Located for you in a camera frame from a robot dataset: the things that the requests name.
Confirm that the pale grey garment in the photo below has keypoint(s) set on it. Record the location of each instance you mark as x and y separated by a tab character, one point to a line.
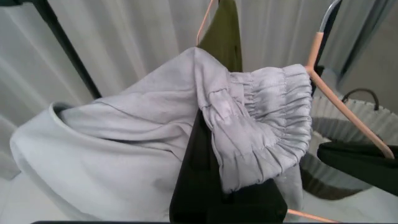
109	155

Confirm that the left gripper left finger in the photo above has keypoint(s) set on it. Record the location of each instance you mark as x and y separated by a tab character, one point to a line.
196	186

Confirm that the black clothes rack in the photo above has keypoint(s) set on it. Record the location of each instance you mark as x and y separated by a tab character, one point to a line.
68	56

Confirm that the pink clothes hanger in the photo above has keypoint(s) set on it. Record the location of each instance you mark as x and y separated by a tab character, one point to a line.
202	23
342	107

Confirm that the green sleeveless shirt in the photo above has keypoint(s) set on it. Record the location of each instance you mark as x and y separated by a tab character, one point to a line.
224	40

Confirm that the white curtain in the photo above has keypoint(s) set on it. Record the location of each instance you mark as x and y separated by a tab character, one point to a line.
140	31

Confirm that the white laundry basket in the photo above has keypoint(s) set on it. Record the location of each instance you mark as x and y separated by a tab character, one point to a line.
342	112

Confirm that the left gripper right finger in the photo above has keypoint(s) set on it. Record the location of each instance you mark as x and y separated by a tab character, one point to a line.
255	205

